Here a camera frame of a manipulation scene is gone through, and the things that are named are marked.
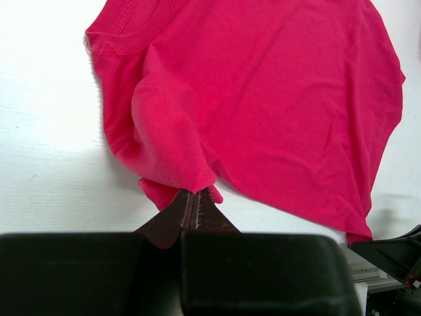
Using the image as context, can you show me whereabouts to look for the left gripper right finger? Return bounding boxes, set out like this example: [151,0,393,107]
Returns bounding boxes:
[189,189,240,233]

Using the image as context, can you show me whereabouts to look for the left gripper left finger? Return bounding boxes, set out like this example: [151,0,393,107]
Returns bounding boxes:
[134,190,194,249]

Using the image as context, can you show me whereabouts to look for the magenta t shirt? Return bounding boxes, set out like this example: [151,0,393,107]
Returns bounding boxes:
[86,1,405,243]

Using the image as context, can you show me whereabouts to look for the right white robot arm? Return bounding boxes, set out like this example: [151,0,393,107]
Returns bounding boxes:
[349,225,420,315]

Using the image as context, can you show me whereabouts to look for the aluminium table rail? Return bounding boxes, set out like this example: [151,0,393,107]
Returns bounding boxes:
[348,263,404,294]

